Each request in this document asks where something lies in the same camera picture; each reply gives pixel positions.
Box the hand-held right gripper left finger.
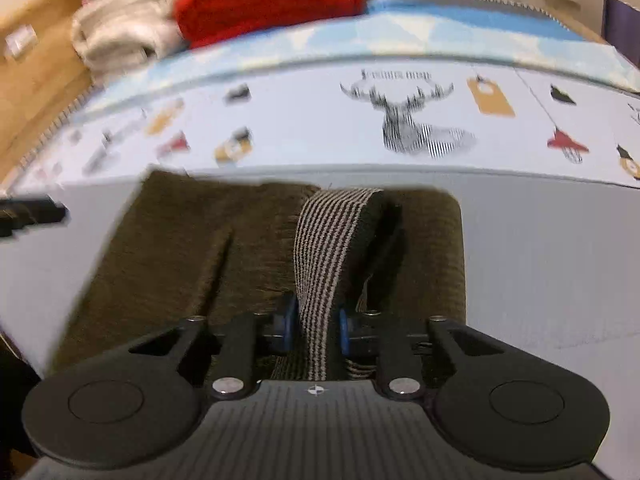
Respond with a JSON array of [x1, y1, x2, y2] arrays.
[[127, 300, 300, 401]]

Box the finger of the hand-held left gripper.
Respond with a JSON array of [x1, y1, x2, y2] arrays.
[[0, 193, 69, 239]]

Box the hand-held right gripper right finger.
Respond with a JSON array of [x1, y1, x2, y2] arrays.
[[339, 308, 506, 401]]

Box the dark olive pants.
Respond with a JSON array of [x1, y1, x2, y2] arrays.
[[49, 169, 469, 382]]

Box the white box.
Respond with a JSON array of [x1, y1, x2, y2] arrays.
[[4, 26, 39, 60]]

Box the deer print bed sheet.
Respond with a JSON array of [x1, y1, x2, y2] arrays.
[[0, 52, 640, 480]]

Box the white cloth pile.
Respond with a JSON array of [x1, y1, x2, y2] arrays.
[[70, 0, 187, 82]]

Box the blue white patterned blanket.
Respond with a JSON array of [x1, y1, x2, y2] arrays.
[[75, 0, 640, 126]]

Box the red knit blanket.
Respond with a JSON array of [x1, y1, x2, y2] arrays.
[[174, 0, 367, 51]]

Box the purple rolled mat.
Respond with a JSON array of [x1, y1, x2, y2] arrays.
[[601, 0, 640, 70]]

